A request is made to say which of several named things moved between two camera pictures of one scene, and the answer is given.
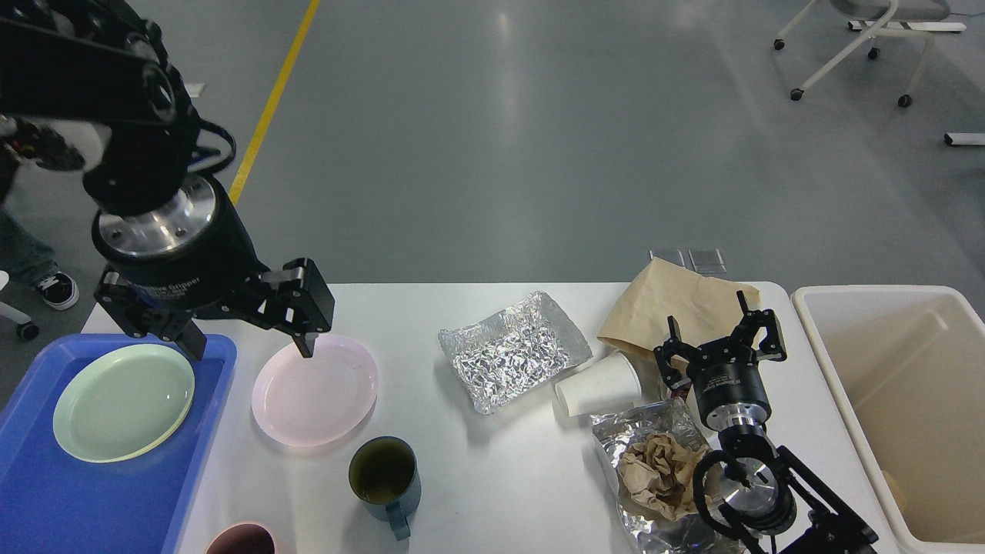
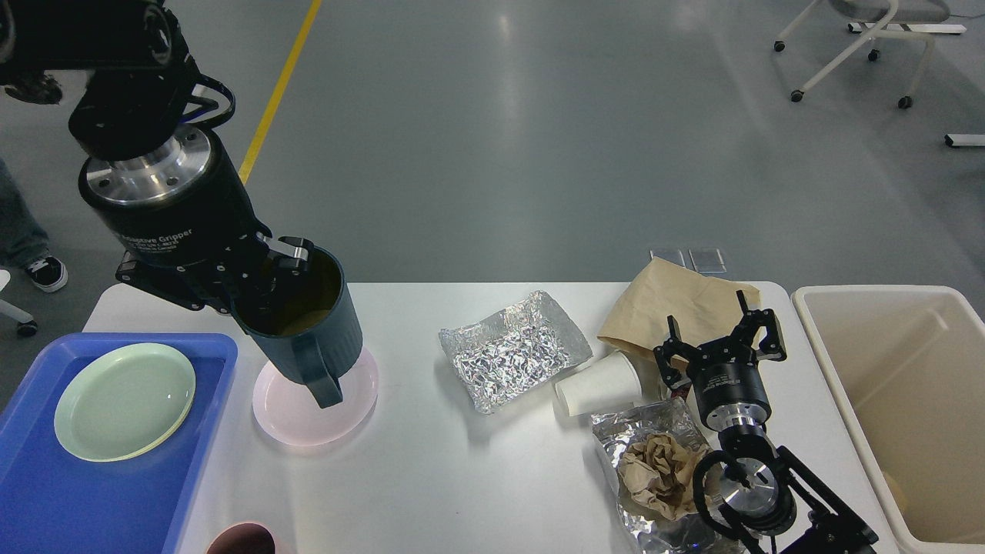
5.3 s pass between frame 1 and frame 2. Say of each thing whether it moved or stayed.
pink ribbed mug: stayed
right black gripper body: stayed
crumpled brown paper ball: stayed
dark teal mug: moved
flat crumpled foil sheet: stayed
